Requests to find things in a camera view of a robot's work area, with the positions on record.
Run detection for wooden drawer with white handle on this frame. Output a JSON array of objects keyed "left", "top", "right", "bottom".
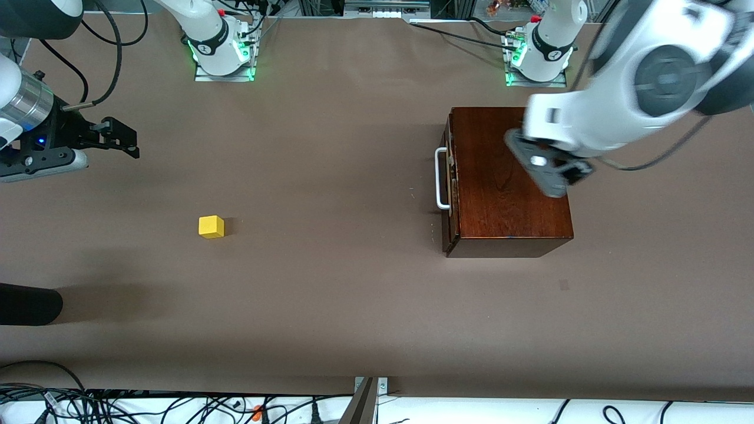
[{"left": 435, "top": 112, "right": 459, "bottom": 237}]

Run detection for dark brown wooden cabinet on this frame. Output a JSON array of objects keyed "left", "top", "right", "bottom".
[{"left": 442, "top": 107, "right": 574, "bottom": 259}]

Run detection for black rounded cylinder object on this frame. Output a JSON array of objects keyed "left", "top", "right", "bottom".
[{"left": 0, "top": 283, "right": 64, "bottom": 326}]

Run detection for white power strip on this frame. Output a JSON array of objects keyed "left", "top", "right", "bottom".
[{"left": 345, "top": 0, "right": 431, "bottom": 19}]

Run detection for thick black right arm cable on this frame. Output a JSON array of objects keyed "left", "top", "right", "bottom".
[{"left": 62, "top": 0, "right": 123, "bottom": 111}]

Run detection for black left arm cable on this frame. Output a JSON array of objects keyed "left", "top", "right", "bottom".
[{"left": 607, "top": 115, "right": 713, "bottom": 172}]

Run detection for aluminium arm base plate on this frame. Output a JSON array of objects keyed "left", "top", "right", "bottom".
[
  {"left": 194, "top": 18, "right": 256, "bottom": 82},
  {"left": 504, "top": 29, "right": 568, "bottom": 88}
]

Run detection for long black table cable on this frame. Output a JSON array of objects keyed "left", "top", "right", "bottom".
[{"left": 409, "top": 21, "right": 519, "bottom": 51}]

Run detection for tangled black cables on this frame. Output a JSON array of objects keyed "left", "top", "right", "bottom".
[{"left": 0, "top": 360, "right": 354, "bottom": 424}]

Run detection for aluminium frame post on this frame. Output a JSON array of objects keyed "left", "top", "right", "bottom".
[{"left": 340, "top": 377, "right": 379, "bottom": 424}]

